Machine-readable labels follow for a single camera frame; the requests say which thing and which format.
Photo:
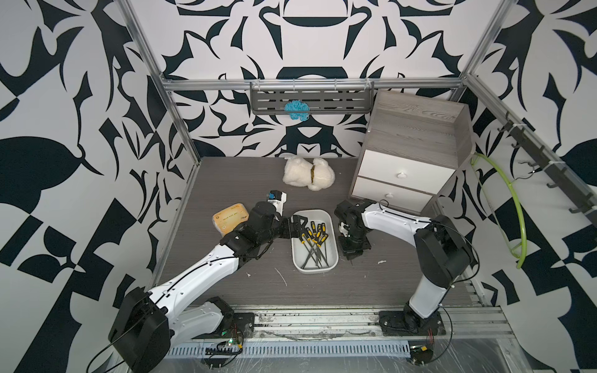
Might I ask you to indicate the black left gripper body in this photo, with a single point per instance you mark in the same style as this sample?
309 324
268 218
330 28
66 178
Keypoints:
282 230

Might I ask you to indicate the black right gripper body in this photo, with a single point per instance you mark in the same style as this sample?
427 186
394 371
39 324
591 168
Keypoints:
352 242

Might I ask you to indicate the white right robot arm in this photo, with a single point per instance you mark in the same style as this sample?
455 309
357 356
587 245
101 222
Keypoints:
443 254

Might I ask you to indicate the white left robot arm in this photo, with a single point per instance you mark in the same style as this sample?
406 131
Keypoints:
149 323

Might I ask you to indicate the white plastic storage box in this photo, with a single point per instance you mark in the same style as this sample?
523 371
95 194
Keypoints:
299 252

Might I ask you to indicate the yellow sponge block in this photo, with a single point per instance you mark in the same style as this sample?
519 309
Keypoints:
226 220

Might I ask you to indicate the white plush toy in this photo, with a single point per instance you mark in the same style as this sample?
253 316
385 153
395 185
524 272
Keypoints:
316 175

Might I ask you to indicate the grey wooden drawer cabinet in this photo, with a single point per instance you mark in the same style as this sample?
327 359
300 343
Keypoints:
427 139

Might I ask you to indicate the teal crumpled cloth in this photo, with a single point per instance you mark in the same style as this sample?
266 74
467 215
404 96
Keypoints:
297 110

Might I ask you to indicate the green hoop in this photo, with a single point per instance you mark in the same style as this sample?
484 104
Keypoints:
519 250

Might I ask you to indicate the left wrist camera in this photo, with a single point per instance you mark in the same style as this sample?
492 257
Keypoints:
277 198

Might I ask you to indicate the white perforated cable duct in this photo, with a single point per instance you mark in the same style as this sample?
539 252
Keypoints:
326 348

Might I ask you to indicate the grey slotted wall shelf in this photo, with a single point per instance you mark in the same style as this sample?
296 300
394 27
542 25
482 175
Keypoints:
336 100

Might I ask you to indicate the grey wall hook rail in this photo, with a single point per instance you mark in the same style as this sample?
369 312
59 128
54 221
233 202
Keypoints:
560 173

